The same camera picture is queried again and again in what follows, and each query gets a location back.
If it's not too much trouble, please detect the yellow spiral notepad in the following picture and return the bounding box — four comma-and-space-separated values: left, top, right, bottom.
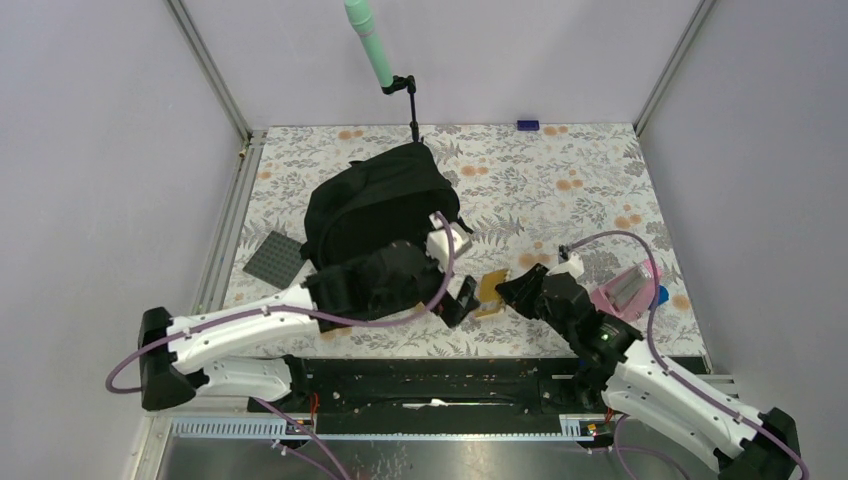
473, 268, 510, 319

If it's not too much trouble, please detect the black student backpack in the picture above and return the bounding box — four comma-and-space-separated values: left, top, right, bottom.
300, 142, 473, 270

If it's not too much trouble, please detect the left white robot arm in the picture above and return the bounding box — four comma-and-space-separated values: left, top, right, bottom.
138, 242, 480, 412

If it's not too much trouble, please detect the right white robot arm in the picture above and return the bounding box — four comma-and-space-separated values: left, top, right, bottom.
496, 264, 801, 479

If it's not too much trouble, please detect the pink pencil case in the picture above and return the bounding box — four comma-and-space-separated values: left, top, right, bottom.
590, 260, 663, 323

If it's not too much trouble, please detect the floral table mat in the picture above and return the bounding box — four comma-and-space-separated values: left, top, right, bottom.
223, 123, 706, 358

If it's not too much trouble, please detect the blue toy car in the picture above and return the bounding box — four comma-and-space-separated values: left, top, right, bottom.
656, 285, 670, 306

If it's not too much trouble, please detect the small blue block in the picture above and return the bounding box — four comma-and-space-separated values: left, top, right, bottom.
516, 120, 540, 131

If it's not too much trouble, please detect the grey building baseplate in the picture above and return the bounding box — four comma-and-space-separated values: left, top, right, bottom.
243, 231, 305, 290

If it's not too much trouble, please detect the green microphone on tripod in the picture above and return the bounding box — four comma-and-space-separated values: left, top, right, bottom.
343, 0, 422, 143

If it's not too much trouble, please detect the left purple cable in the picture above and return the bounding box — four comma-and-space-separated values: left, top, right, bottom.
105, 210, 458, 396

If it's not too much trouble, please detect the purple cable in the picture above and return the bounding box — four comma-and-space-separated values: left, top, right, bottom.
563, 229, 811, 480
105, 210, 458, 396

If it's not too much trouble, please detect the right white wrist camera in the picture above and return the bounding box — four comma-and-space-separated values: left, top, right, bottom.
547, 245, 585, 279

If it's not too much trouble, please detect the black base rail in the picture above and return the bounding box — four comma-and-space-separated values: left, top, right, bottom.
271, 355, 607, 426

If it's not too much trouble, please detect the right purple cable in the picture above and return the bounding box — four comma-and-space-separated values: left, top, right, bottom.
563, 229, 811, 480

